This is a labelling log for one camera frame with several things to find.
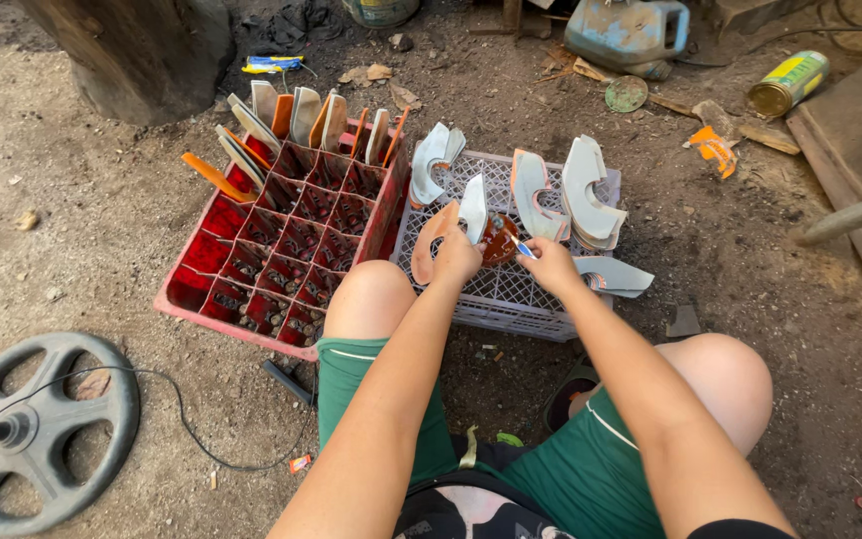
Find grey plastic lattice crate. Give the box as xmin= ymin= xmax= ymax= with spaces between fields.
xmin=390 ymin=149 xmax=624 ymax=344

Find blue yellow wrapper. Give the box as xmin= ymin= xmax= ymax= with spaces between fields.
xmin=241 ymin=54 xmax=305 ymax=76

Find wooden tree stump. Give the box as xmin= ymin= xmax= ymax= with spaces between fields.
xmin=17 ymin=0 xmax=236 ymax=127

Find flat grey sole piece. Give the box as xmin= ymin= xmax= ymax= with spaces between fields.
xmin=572 ymin=255 xmax=655 ymax=299

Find small grey sole piece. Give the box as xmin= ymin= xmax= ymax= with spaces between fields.
xmin=458 ymin=174 xmax=489 ymax=246

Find black cloth rag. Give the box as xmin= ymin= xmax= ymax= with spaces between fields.
xmin=241 ymin=0 xmax=344 ymax=55

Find short black bar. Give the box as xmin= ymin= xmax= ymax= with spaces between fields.
xmin=261 ymin=359 xmax=317 ymax=407

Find person's left hand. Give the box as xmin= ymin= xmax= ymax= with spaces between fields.
xmin=430 ymin=223 xmax=488 ymax=290

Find crumpled orange wrapper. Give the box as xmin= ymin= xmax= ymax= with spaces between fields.
xmin=687 ymin=124 xmax=739 ymax=180

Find grey curved sole piece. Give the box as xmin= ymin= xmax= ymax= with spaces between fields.
xmin=409 ymin=122 xmax=453 ymax=210
xmin=442 ymin=127 xmax=468 ymax=167

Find red plastic bottle crate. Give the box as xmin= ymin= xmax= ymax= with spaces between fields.
xmin=153 ymin=117 xmax=412 ymax=362

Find round green tin lid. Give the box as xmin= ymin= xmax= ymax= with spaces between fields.
xmin=604 ymin=74 xmax=649 ymax=115

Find blue plastic jerrycan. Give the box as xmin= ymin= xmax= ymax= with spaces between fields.
xmin=563 ymin=0 xmax=691 ymax=82

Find person's right leg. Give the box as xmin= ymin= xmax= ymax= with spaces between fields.
xmin=569 ymin=332 xmax=775 ymax=458

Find grey flat slab piece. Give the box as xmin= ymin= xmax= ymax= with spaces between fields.
xmin=664 ymin=303 xmax=703 ymax=339

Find wood scrap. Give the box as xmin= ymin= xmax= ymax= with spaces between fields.
xmin=691 ymin=99 xmax=802 ymax=157

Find blue-handled glue brush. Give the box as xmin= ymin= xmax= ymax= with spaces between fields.
xmin=506 ymin=231 xmax=538 ymax=261

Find dry brown leaf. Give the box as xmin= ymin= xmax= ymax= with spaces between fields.
xmin=337 ymin=63 xmax=395 ymax=86
xmin=388 ymin=80 xmax=424 ymax=112

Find stack of grey sole pieces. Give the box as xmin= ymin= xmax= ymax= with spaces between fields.
xmin=560 ymin=134 xmax=629 ymax=253

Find brown glue jar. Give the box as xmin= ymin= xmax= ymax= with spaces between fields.
xmin=479 ymin=213 xmax=521 ymax=268

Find person's left leg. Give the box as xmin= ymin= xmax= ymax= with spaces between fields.
xmin=322 ymin=259 xmax=419 ymax=342

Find person's green shorts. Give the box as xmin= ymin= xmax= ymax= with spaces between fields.
xmin=316 ymin=336 xmax=665 ymax=539

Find dirty plastic bucket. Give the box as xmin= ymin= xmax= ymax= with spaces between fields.
xmin=340 ymin=0 xmax=423 ymax=30

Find black round spoked stand base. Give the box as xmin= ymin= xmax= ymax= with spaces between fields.
xmin=0 ymin=331 xmax=142 ymax=537

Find row of upright sole pieces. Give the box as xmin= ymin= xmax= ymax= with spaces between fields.
xmin=180 ymin=79 xmax=412 ymax=205

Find person's black printed shirt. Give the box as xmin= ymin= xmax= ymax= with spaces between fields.
xmin=392 ymin=469 xmax=579 ymax=539

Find person's right hand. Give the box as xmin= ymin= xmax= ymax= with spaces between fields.
xmin=515 ymin=237 xmax=586 ymax=297

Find grey wooden pole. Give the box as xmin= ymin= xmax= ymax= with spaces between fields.
xmin=789 ymin=181 xmax=862 ymax=247

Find dark green sandal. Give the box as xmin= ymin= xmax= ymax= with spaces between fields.
xmin=540 ymin=355 xmax=601 ymax=436

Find tan curved sole piece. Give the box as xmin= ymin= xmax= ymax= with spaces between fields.
xmin=410 ymin=200 xmax=462 ymax=287

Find thin black cable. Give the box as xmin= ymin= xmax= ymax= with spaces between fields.
xmin=0 ymin=364 xmax=320 ymax=473

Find orange-edged grey sole piece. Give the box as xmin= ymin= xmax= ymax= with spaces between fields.
xmin=510 ymin=148 xmax=572 ymax=243

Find yellow green tin can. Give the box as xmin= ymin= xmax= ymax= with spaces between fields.
xmin=746 ymin=49 xmax=832 ymax=118

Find person's leg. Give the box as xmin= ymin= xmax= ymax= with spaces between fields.
xmin=322 ymin=259 xmax=419 ymax=342
xmin=569 ymin=332 xmax=775 ymax=458

